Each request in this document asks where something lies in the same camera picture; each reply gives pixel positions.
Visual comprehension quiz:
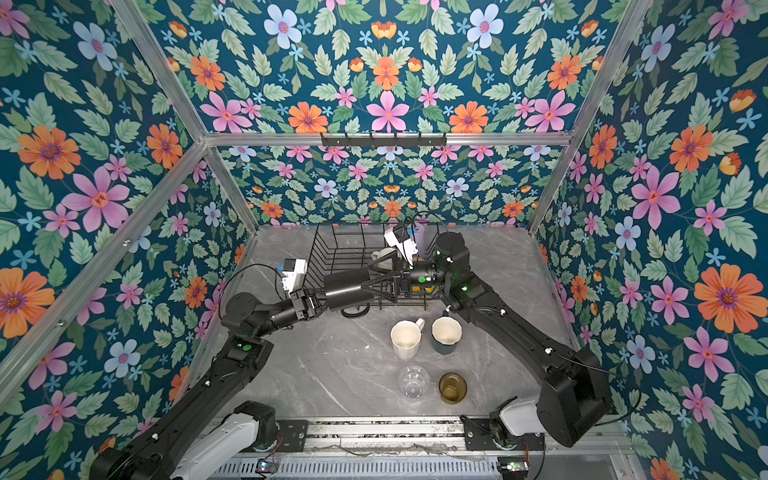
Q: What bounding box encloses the clear glass cup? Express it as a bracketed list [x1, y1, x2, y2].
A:
[399, 364, 430, 399]

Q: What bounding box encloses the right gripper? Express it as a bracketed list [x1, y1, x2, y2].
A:
[366, 250, 455, 309]

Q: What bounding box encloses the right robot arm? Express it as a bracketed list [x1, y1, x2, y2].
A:
[359, 231, 612, 447]

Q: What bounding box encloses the black hook rail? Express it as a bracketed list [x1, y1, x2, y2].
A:
[320, 133, 448, 148]

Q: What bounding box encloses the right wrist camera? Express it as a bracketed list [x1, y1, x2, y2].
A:
[384, 223, 418, 266]

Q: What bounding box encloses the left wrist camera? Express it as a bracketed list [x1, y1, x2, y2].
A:
[280, 258, 308, 293]

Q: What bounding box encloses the dark green mug white inside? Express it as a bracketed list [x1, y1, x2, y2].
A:
[431, 316, 463, 355]

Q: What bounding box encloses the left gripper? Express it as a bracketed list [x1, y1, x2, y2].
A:
[251, 289, 342, 342]

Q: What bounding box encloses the lilac plastic cup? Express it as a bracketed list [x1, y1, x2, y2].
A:
[412, 223, 428, 258]

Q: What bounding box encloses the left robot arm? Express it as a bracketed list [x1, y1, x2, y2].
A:
[88, 288, 327, 479]

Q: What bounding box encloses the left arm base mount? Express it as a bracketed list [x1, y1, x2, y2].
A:
[266, 419, 309, 454]

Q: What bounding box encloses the black mug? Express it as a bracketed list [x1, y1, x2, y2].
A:
[323, 267, 374, 319]

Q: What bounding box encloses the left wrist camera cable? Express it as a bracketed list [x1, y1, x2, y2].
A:
[217, 262, 289, 319]

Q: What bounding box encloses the white mug red inside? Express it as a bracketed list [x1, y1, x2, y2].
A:
[371, 247, 397, 271]

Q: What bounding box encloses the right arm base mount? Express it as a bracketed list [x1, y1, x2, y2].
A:
[459, 415, 545, 452]

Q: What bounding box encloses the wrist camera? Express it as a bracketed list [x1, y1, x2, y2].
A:
[384, 223, 418, 266]
[280, 258, 308, 293]

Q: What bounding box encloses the olive green glass cup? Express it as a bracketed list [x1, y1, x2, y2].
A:
[438, 372, 468, 405]

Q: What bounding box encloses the black wire dish rack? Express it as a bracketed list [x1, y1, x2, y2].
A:
[305, 223, 447, 310]

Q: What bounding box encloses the white faceted mug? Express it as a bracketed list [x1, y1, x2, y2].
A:
[390, 318, 425, 360]

